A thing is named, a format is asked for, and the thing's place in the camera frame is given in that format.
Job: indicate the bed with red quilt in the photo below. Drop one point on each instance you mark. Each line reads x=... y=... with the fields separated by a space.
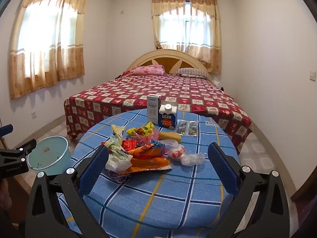
x=148 y=89

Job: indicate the wide beige patterned curtain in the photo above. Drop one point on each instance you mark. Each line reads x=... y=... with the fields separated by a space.
x=49 y=62

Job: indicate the yellow sponge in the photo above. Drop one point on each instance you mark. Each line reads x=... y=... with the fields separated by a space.
x=169 y=136

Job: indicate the narrow beige patterned curtain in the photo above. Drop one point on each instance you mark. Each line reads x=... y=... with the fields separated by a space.
x=213 y=42

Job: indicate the clear red-printed plastic bag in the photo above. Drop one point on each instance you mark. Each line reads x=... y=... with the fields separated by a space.
x=178 y=152

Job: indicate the person's left hand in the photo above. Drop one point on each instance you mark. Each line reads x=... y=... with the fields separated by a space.
x=5 y=193

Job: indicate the pink pillow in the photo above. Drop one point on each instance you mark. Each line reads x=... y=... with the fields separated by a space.
x=148 y=70

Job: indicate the blue milk carton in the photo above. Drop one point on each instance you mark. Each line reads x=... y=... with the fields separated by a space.
x=167 y=119

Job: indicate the striped pillow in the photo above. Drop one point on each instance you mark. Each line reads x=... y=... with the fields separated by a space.
x=193 y=72

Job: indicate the blue plaid tablecloth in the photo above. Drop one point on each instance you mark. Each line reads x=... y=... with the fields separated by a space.
x=158 y=198

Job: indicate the white crumpled cloth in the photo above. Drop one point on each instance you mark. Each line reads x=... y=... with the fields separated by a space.
x=216 y=83

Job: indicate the clear plastic sachet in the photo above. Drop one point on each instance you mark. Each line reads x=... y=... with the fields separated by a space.
x=187 y=128

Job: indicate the tall grey white carton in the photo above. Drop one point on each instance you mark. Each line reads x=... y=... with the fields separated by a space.
x=153 y=110

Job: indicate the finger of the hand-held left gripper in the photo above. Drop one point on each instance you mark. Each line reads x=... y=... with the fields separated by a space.
x=6 y=129
x=26 y=147

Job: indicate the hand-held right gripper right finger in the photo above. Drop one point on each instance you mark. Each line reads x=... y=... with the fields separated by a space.
x=223 y=171

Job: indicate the red ridged wrapper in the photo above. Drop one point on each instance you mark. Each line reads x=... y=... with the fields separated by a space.
x=128 y=144

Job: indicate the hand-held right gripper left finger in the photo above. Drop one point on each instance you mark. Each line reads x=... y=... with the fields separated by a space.
x=95 y=168

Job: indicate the white light switch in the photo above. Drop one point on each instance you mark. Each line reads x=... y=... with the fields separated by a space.
x=313 y=75

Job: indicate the yellow green wrapper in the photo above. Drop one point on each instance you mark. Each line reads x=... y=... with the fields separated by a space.
x=140 y=130

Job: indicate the orange wrapper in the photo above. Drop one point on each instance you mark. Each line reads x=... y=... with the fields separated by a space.
x=148 y=162

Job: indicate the light blue basin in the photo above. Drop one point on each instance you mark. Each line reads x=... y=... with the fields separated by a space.
x=47 y=153

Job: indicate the white wall socket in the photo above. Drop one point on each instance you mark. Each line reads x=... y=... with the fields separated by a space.
x=33 y=115

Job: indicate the cream wooden headboard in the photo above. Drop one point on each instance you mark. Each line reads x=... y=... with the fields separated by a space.
x=168 y=59

